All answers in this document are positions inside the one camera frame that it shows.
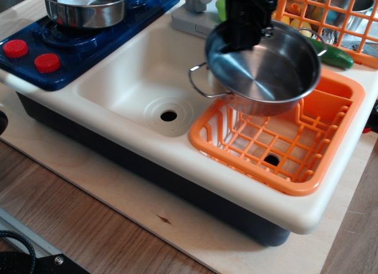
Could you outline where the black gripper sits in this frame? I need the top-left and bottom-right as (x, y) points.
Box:
(220, 0), (278, 53)

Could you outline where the steel pan with wire handles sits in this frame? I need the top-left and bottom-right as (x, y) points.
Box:
(188, 19), (327, 116)

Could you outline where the cream toy sink unit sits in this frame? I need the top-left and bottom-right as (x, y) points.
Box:
(5, 15), (367, 246)

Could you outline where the orange plastic drying rack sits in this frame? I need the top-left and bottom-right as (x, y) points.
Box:
(189, 69), (365, 196)

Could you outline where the green toy broccoli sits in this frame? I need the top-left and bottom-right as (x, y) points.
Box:
(216, 0), (227, 22)

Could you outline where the yellow toy corn back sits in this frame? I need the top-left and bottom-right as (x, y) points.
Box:
(282, 16), (291, 25)

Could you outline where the grey toy faucet base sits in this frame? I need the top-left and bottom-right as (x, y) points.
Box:
(171, 0), (221, 38)

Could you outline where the yellow toy lemon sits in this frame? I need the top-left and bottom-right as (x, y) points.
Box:
(290, 19), (312, 38)

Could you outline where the green toy cucumber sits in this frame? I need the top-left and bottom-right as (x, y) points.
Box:
(307, 37), (354, 69)

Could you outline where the steel pot in basket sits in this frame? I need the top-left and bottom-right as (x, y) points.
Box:
(305, 0), (375, 31)

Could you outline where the orange grid basket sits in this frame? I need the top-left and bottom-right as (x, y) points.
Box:
(273, 0), (377, 69)

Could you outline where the steel pot on stove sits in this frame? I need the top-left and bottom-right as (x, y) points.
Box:
(44, 0), (126, 29)

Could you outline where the red stove knob right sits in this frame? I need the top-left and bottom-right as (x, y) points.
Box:
(34, 53), (61, 73)

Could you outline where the red stove knob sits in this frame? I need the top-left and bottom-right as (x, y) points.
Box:
(34, 53), (61, 73)
(3, 40), (29, 58)

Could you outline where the blue toy stove top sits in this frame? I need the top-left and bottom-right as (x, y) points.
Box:
(1, 0), (180, 91)

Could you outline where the light wooden board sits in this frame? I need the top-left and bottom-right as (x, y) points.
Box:
(0, 0), (378, 274)

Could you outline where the red stove knob left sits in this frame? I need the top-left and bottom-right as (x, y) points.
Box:
(3, 40), (29, 58)

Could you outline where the black bracket with screw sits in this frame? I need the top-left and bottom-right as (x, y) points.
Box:
(16, 253), (90, 274)

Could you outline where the black braided cable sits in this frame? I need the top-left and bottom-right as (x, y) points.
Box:
(0, 230), (37, 274)

